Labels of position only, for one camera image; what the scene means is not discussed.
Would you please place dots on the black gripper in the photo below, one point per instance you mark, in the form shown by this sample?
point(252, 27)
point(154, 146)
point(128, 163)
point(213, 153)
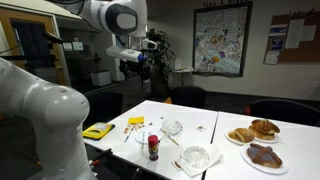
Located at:
point(141, 68)

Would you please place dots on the yellow Crayola marker box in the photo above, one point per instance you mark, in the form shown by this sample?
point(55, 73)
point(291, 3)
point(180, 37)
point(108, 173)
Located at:
point(98, 130)

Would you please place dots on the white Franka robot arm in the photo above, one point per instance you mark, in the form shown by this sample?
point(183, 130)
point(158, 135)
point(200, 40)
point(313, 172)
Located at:
point(50, 110)

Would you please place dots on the potted green plant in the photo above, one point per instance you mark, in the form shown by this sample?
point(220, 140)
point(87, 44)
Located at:
point(161, 56)

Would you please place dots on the small side table with papers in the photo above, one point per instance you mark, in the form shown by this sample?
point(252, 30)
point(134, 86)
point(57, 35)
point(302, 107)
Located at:
point(182, 70)

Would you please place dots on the white storage box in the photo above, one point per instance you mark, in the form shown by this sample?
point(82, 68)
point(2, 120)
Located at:
point(101, 78)

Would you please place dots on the yellow sticky note pad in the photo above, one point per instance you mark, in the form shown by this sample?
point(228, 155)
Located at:
point(136, 120)

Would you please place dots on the small candy wrapper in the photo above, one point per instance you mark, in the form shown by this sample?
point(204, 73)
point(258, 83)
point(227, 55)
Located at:
point(150, 123)
point(201, 128)
point(161, 117)

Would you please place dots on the black office chair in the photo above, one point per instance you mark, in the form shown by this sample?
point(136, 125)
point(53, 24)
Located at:
point(285, 111)
point(188, 96)

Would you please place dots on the small white plate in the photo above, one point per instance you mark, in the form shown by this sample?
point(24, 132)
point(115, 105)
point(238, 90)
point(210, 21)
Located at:
point(151, 132)

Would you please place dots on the marker pen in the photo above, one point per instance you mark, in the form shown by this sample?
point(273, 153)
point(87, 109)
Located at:
point(129, 134)

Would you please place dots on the white window sign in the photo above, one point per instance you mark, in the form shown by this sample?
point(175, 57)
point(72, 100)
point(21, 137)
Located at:
point(77, 46)
point(67, 46)

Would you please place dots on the yellow-green pencil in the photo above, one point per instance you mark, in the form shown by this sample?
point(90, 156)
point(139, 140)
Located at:
point(171, 138)

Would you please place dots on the framed colouring poster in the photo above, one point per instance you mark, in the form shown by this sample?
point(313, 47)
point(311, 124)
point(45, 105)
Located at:
point(220, 38)

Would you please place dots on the small brown wrapper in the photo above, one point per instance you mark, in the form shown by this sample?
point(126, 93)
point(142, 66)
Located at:
point(176, 164)

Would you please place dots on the white paper napkin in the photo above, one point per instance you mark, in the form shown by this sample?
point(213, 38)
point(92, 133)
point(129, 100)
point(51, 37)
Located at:
point(215, 156)

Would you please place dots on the tan bread rolls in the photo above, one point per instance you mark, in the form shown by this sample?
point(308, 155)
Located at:
point(243, 135)

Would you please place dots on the white notice paper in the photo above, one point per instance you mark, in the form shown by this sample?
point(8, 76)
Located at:
point(272, 57)

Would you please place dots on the brown twisted bread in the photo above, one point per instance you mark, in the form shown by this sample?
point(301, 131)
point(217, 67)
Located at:
point(265, 128)

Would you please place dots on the dark blue flyer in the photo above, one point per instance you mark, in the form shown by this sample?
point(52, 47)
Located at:
point(277, 43)

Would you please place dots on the blue white flyer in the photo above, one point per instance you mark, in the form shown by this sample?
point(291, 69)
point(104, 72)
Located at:
point(278, 30)

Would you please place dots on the tall white paper sheet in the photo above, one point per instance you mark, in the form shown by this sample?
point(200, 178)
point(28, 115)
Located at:
point(294, 33)

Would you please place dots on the cork bulletin board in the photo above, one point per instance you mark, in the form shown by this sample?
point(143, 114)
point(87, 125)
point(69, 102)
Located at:
point(300, 55)

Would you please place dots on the large white plate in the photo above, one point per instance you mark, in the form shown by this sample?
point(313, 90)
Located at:
point(266, 170)

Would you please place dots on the small white paper sheet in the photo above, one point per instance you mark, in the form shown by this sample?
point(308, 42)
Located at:
point(309, 32)

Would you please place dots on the black camera on stand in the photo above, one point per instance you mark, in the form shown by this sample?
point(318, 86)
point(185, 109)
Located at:
point(53, 37)

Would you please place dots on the orange wooden door frame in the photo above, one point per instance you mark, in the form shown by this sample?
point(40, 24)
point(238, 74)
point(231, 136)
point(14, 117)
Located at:
point(5, 30)

